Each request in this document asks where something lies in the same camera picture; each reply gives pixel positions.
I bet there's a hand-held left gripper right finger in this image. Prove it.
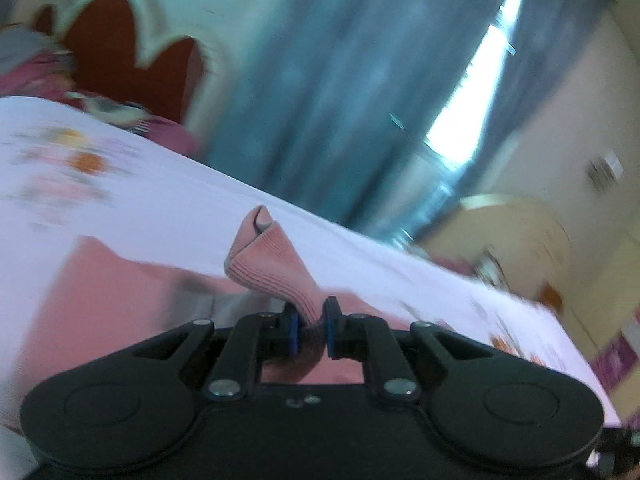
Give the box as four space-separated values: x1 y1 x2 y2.
322 297 502 404

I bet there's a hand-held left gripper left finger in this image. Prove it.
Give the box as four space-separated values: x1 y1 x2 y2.
131 305 302 404

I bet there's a pink knit garment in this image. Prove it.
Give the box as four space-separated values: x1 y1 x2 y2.
15 205 453 387

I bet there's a white floral bed sheet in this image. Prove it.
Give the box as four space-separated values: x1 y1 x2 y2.
0 95 623 480

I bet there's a cream round wooden furniture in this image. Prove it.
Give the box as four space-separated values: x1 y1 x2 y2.
420 192 575 307

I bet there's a blue curtain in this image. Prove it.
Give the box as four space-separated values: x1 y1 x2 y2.
205 0 617 247

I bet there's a bright window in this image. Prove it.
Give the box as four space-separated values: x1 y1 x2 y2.
425 0 524 171

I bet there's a red white-trimmed headboard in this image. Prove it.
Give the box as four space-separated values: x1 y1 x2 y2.
32 0 236 137

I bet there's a pink pillow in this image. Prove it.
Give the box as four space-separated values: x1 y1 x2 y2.
0 52 201 157

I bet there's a grey cloth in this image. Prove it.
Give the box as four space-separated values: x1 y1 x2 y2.
0 27 57 77

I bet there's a wall socket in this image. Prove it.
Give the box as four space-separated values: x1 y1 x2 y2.
587 152 627 192

